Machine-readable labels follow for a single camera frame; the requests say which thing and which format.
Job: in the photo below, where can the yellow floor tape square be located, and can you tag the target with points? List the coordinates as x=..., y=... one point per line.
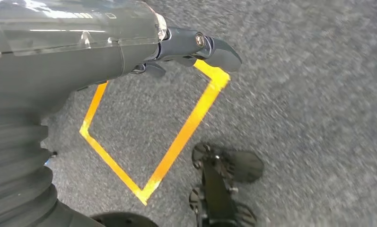
x=182, y=137

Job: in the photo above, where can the black robot foot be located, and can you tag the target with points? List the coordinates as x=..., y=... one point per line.
x=216, y=188
x=125, y=221

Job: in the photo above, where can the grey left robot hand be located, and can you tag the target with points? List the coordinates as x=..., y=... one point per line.
x=66, y=62

